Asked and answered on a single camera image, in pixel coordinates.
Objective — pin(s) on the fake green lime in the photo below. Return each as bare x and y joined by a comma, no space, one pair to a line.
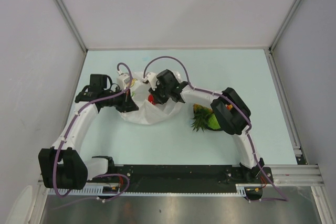
213,124

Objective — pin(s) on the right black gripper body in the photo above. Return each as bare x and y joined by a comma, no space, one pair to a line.
161,93

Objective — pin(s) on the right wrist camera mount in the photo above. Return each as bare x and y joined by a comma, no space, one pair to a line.
150,78

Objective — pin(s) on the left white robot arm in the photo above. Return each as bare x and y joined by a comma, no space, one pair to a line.
61,165

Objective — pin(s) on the fake orange pineapple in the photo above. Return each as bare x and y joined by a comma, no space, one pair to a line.
201,117

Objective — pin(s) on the white slotted cable duct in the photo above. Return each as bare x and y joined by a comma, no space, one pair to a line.
176,189

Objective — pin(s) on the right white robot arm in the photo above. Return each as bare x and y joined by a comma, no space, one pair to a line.
231,112

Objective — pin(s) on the aluminium front frame rail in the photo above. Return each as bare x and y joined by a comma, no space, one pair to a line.
288,174

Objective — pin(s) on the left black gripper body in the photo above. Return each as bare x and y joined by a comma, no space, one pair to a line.
117,102

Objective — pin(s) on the white printed plastic bag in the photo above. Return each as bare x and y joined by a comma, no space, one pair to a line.
148,113

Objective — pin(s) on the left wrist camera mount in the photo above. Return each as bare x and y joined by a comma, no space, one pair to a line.
123,80

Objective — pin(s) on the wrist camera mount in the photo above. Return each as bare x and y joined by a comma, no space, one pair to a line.
123,80
150,78

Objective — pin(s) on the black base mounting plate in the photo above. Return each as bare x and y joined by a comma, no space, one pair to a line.
124,182

